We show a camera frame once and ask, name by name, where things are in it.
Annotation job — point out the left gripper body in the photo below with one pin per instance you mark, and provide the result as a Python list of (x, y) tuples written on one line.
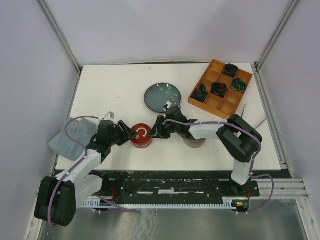
[(115, 139)]

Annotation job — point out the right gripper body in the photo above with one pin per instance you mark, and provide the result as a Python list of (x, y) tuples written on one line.
[(168, 129)]

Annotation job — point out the red lunch box lid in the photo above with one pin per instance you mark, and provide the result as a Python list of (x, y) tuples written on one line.
[(142, 130)]

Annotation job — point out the red steel lunch bowl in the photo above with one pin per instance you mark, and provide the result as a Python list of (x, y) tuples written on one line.
[(141, 144)]

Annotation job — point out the beige lunch box bowl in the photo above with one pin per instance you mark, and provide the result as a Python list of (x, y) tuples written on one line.
[(195, 143)]

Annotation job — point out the blue ceramic food plate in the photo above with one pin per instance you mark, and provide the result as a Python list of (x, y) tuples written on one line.
[(157, 96)]

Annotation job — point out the wooden compartment tray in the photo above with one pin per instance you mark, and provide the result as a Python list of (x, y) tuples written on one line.
[(220, 107)]

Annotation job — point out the metal tongs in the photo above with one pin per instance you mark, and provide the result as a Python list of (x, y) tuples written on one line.
[(258, 125)]

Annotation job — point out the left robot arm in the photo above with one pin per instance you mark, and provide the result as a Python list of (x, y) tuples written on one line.
[(59, 196)]

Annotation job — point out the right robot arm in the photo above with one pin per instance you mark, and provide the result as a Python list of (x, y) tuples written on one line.
[(239, 138)]

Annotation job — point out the light blue cloth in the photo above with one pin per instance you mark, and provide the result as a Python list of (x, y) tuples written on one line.
[(82, 130)]

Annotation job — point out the blue rolled napkin left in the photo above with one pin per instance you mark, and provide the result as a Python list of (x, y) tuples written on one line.
[(200, 94)]

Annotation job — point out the orange black rolled napkin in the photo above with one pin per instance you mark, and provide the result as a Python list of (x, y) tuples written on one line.
[(219, 89)]

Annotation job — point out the green rolled napkin right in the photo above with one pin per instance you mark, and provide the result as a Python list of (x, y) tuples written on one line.
[(239, 85)]

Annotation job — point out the dark rolled napkin top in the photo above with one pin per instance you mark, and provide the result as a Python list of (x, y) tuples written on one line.
[(230, 70)]

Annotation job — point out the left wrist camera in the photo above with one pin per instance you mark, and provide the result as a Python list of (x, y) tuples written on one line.
[(110, 116)]

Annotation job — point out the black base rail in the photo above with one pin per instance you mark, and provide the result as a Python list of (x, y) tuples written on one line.
[(172, 186)]

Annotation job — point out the left aluminium frame post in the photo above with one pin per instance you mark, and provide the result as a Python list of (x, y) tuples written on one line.
[(46, 10)]

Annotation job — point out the aluminium frame post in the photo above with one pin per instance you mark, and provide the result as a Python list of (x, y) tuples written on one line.
[(280, 26), (46, 10)]

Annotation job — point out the right aluminium frame post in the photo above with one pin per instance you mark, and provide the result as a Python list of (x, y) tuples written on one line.
[(280, 26)]

